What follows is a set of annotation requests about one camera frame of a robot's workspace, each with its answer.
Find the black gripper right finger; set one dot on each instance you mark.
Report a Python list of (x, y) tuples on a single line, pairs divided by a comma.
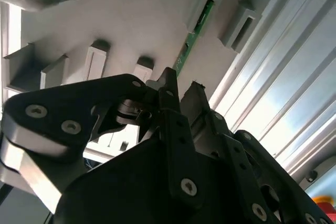
[(236, 155)]

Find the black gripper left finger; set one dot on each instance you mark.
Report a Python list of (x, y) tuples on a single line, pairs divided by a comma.
[(52, 103)]

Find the green RAM stick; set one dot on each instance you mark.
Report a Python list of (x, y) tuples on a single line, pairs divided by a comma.
[(191, 40)]

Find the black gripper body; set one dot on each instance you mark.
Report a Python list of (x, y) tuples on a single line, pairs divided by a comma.
[(126, 195)]

